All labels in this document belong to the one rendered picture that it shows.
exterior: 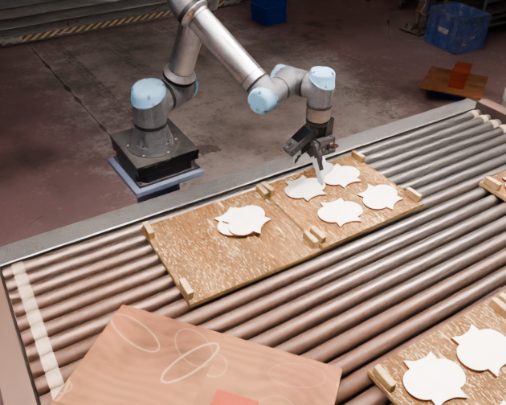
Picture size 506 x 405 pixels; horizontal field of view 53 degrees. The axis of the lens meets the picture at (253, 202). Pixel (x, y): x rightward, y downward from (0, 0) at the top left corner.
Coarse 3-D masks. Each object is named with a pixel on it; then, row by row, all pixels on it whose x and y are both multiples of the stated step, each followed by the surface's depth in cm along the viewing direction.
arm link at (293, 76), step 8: (280, 64) 152; (272, 72) 150; (280, 72) 148; (288, 72) 147; (296, 72) 148; (304, 72) 147; (288, 80) 145; (296, 80) 147; (296, 88) 147; (288, 96) 146
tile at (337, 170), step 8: (336, 168) 177; (344, 168) 177; (352, 168) 177; (328, 176) 172; (336, 176) 173; (344, 176) 173; (352, 176) 173; (328, 184) 169; (336, 184) 169; (344, 184) 169
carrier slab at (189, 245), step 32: (256, 192) 166; (160, 224) 152; (192, 224) 152; (288, 224) 153; (160, 256) 141; (192, 256) 141; (224, 256) 141; (256, 256) 142; (288, 256) 142; (192, 288) 132; (224, 288) 132
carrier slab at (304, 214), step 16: (336, 160) 182; (352, 160) 182; (288, 176) 174; (304, 176) 174; (368, 176) 174; (384, 176) 174; (336, 192) 167; (352, 192) 167; (400, 192) 167; (288, 208) 159; (304, 208) 159; (368, 208) 160; (400, 208) 160; (416, 208) 162; (304, 224) 153; (320, 224) 153; (336, 224) 153; (352, 224) 153; (368, 224) 154; (336, 240) 147
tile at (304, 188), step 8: (288, 184) 168; (296, 184) 168; (304, 184) 168; (312, 184) 169; (288, 192) 165; (296, 192) 165; (304, 192) 165; (312, 192) 165; (320, 192) 165; (304, 200) 163
